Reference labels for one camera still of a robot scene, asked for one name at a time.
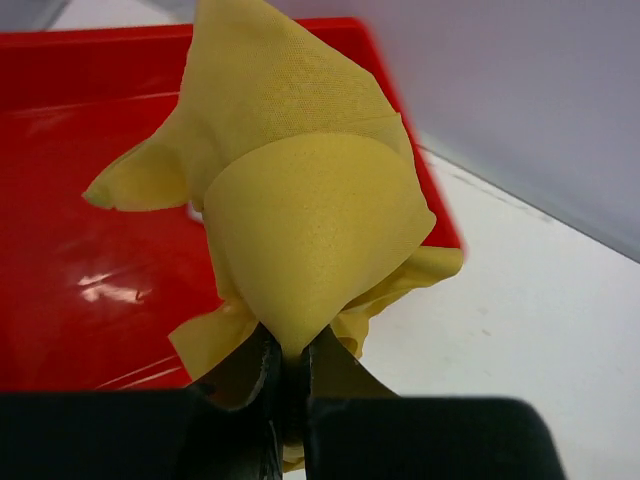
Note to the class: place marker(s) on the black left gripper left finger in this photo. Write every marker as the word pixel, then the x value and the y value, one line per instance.
pixel 236 428

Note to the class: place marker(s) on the red plastic tray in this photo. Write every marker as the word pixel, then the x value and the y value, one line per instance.
pixel 90 296

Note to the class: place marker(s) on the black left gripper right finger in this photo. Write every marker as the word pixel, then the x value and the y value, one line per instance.
pixel 341 407

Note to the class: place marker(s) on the yellow bra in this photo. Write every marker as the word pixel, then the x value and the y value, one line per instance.
pixel 305 178

